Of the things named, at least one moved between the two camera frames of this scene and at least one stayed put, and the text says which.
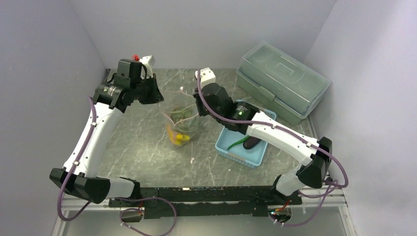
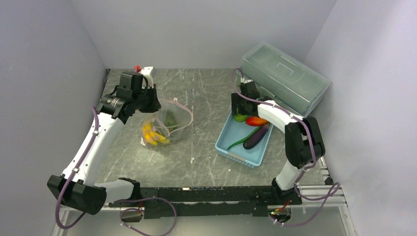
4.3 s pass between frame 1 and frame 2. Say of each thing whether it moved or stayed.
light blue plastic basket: stayed
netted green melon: moved
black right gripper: moved
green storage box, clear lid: stayed
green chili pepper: stayed
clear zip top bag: moved
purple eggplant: stayed
